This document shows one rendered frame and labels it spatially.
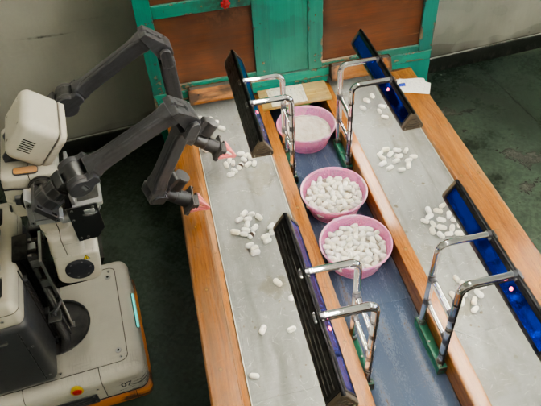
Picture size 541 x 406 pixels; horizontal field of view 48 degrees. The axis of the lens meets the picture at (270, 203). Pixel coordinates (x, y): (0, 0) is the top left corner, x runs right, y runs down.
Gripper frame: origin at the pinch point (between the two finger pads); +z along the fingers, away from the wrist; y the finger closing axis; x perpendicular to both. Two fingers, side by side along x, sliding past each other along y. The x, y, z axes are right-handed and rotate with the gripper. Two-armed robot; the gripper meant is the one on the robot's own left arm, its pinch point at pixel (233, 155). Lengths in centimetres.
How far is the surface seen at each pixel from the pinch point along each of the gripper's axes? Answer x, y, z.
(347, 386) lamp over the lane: -28, -123, -10
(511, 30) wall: -95, 152, 204
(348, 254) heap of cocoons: -15, -57, 29
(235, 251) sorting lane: 10.5, -45.0, -0.9
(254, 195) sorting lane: 2.4, -17.7, 8.5
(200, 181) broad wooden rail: 14.1, -6.4, -8.5
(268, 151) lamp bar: -25.3, -29.6, -8.7
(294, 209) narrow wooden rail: -8.1, -31.6, 16.9
